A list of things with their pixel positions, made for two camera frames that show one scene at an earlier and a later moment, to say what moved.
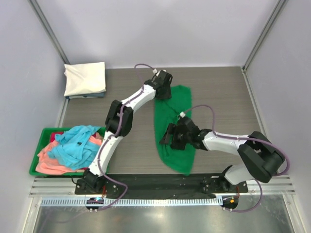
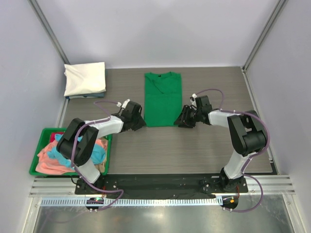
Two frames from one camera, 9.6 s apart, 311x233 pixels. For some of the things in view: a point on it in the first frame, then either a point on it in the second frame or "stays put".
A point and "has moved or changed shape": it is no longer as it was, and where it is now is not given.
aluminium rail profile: [44, 186] stays put
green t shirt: [169, 111] has moved or changed shape
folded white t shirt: [84, 78] stays put
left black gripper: [167, 94] -> [141, 123]
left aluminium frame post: [50, 31] stays put
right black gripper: [176, 143] -> [183, 119]
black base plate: [159, 185] stays put
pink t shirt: [46, 164] stays put
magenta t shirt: [52, 135] stays put
